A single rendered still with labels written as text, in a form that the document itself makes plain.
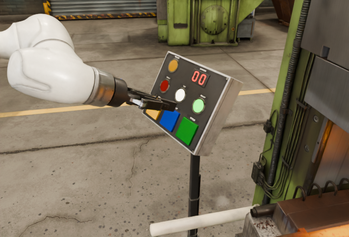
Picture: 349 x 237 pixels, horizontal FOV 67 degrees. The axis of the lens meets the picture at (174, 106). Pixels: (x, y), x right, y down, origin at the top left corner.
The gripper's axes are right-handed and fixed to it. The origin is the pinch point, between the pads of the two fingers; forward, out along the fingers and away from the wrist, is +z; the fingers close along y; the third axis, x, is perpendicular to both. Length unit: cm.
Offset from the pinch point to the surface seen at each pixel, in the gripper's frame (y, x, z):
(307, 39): 32.4, 27.0, -2.8
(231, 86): 7.1, 12.8, 16.3
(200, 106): 1.1, 2.6, 13.6
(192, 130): 2.8, -5.7, 13.1
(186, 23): -353, 83, 292
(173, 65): -19.5, 11.1, 13.6
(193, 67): -9.4, 13.5, 14.1
